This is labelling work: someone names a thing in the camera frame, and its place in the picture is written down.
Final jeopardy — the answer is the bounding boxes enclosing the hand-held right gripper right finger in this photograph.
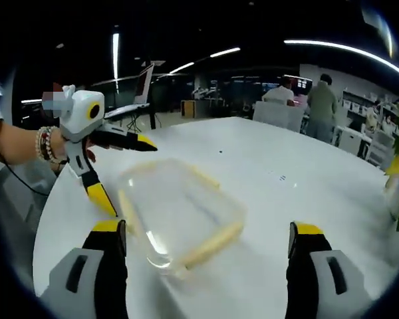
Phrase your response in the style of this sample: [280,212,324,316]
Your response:
[285,221,368,319]

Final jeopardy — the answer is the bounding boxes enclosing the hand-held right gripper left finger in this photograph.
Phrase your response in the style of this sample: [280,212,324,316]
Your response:
[39,219,129,319]

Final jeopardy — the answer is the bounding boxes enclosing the clear container with yellow buckles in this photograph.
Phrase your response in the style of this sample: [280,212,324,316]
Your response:
[117,158,247,279]

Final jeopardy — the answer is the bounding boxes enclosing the person's left hand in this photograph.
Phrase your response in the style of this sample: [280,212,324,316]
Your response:
[49,128,98,173]

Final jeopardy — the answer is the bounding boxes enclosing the black laptop stand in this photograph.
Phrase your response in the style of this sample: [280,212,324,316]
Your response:
[126,108,146,133]

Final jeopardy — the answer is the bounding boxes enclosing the black pole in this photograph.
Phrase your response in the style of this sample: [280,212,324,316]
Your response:
[147,58,158,130]

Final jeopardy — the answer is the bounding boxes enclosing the white laptop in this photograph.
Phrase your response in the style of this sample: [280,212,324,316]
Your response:
[103,62,156,119]

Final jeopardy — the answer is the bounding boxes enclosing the white ceiling light strip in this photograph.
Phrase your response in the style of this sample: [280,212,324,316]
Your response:
[209,47,241,58]
[169,61,196,74]
[112,33,120,79]
[283,39,399,84]

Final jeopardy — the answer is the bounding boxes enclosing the small wooden-edged cabinet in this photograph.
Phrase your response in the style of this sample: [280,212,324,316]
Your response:
[181,99,196,118]

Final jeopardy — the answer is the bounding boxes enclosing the person's grey clothing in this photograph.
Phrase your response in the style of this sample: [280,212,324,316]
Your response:
[0,159,59,266]

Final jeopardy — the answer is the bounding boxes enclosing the person's white sleeve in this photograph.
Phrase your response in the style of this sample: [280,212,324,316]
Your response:
[0,82,14,129]

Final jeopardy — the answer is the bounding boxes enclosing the grey office chair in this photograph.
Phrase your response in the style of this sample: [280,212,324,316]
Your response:
[252,100,307,134]

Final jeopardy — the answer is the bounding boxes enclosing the white shelf with boxes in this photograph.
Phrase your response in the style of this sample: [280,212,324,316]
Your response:
[332,86,399,170]

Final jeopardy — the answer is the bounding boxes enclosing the beaded bracelets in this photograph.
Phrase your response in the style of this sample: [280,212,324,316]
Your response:
[35,125,67,164]

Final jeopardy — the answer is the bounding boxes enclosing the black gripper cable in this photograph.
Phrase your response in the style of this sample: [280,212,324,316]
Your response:
[0,142,51,195]

